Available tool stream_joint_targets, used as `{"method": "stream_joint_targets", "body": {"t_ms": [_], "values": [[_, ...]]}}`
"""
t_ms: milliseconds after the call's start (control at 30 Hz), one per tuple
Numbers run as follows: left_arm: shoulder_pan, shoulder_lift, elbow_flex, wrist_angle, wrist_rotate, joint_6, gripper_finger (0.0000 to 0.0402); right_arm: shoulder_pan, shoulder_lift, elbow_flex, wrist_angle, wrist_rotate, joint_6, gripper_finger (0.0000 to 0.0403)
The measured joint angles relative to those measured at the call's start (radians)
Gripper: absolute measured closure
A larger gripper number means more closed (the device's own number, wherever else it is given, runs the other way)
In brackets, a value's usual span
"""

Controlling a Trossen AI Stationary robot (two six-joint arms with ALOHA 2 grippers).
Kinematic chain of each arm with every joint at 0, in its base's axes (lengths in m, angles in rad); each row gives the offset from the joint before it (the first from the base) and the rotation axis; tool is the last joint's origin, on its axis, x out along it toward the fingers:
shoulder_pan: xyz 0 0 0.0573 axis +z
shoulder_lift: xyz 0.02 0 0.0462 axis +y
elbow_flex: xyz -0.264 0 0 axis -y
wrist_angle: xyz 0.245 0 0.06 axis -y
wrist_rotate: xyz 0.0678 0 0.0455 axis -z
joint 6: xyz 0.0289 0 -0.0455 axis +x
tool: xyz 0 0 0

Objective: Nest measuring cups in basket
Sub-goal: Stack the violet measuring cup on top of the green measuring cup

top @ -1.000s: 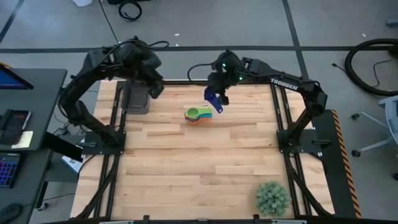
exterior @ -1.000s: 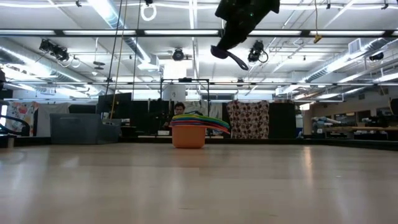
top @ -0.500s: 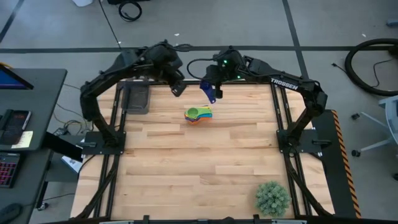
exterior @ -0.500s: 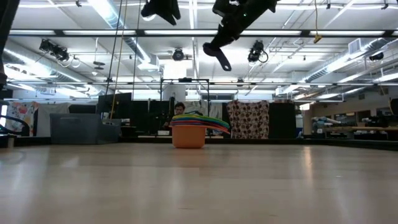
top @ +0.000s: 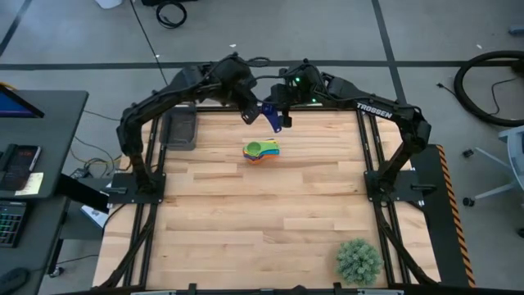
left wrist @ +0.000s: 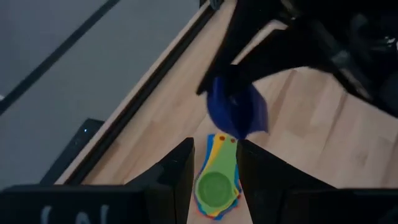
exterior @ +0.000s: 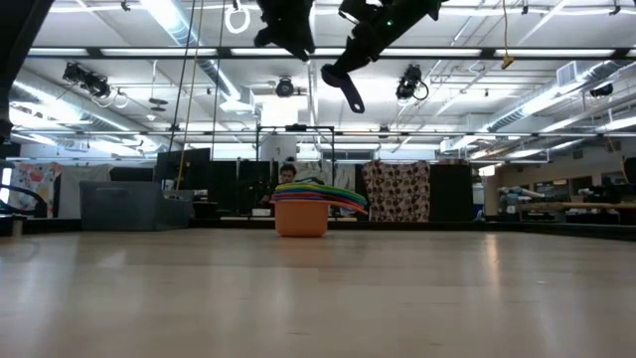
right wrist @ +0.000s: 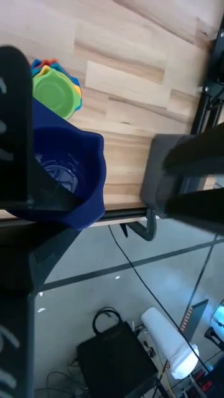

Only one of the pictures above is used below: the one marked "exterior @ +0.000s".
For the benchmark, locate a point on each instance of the black overhead frame beam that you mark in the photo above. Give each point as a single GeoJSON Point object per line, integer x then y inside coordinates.
{"type": "Point", "coordinates": [223, 52]}

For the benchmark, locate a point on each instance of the teal measuring cup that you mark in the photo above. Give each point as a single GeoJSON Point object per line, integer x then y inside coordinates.
{"type": "Point", "coordinates": [308, 191]}

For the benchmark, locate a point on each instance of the orange measuring cup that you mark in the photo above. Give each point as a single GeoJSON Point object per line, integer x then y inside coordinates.
{"type": "Point", "coordinates": [300, 219]}

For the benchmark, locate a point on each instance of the white ceiling air vent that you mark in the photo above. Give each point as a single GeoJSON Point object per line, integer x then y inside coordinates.
{"type": "Point", "coordinates": [566, 73]}

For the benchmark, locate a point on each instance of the black partition panel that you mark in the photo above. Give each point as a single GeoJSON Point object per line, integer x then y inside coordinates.
{"type": "Point", "coordinates": [449, 191]}

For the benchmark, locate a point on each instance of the small black ceiling device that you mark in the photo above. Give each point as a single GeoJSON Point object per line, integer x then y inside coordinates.
{"type": "Point", "coordinates": [601, 90]}

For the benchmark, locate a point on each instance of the person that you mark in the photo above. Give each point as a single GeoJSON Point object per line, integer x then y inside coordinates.
{"type": "Point", "coordinates": [287, 174]}

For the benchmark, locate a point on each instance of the black distant rig frame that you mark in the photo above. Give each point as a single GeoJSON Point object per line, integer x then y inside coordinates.
{"type": "Point", "coordinates": [318, 127]}

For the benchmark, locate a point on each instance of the black white graphic cloth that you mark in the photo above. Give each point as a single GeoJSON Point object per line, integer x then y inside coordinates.
{"type": "Point", "coordinates": [343, 179]}

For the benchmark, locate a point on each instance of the black table frame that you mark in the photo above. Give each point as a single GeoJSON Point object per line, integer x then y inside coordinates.
{"type": "Point", "coordinates": [422, 225]}

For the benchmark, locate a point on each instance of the black ceiling device cluster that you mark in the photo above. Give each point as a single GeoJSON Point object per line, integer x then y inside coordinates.
{"type": "Point", "coordinates": [92, 83]}

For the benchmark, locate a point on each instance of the red measuring cup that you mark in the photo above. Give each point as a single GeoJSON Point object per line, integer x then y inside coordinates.
{"type": "Point", "coordinates": [298, 198]}

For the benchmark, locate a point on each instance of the plain grey cloth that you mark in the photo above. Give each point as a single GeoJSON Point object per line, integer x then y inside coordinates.
{"type": "Point", "coordinates": [84, 179]}

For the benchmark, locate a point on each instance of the brown circle patterned cloth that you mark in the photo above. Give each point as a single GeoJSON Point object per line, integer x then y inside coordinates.
{"type": "Point", "coordinates": [396, 191]}

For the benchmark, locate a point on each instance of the round black ceiling spotlight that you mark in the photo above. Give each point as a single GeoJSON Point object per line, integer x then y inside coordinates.
{"type": "Point", "coordinates": [284, 87]}

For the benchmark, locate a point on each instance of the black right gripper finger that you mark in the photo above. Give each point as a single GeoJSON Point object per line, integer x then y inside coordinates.
{"type": "Point", "coordinates": [362, 60]}
{"type": "Point", "coordinates": [355, 50]}

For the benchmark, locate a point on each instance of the colourful floral cloth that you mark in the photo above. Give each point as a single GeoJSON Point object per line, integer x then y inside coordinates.
{"type": "Point", "coordinates": [35, 178]}

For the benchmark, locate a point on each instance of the blue measuring cup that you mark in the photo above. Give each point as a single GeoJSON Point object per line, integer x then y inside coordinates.
{"type": "Point", "coordinates": [298, 194]}

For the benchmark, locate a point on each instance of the yellow measuring cup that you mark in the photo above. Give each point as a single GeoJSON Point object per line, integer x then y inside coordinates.
{"type": "Point", "coordinates": [305, 189]}

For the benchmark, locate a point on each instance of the black screen panel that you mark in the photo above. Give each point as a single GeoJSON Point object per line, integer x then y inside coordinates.
{"type": "Point", "coordinates": [181, 166]}

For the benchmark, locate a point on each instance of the black ceiling camera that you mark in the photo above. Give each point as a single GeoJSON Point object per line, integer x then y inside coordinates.
{"type": "Point", "coordinates": [410, 82]}

